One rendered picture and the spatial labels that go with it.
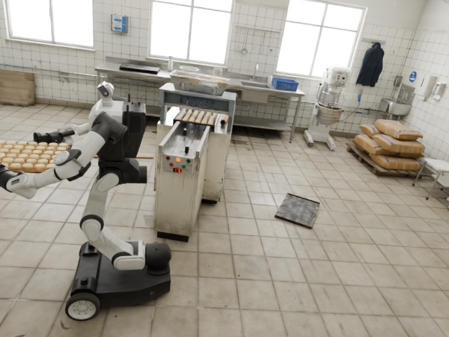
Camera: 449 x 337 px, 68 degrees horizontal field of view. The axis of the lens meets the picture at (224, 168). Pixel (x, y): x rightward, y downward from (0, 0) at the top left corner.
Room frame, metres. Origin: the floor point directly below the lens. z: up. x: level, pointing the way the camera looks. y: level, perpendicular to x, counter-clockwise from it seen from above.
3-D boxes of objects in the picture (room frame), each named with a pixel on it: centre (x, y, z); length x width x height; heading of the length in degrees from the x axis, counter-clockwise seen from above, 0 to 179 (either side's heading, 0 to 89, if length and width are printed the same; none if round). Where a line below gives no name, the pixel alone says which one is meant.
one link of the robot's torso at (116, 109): (1.83, 0.64, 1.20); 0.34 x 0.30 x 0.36; 16
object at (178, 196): (2.77, 0.36, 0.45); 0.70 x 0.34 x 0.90; 179
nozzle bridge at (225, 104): (3.28, 0.35, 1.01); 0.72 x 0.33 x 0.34; 89
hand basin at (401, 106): (6.17, -2.91, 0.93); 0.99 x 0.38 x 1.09; 8
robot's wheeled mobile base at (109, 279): (1.84, 0.59, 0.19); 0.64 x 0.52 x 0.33; 106
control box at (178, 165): (2.41, 0.37, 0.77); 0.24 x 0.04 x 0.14; 89
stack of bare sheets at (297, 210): (3.32, -0.90, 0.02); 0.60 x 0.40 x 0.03; 161
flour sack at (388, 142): (5.04, -2.62, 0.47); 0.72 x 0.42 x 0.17; 103
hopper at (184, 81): (3.28, 0.35, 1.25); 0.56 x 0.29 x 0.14; 89
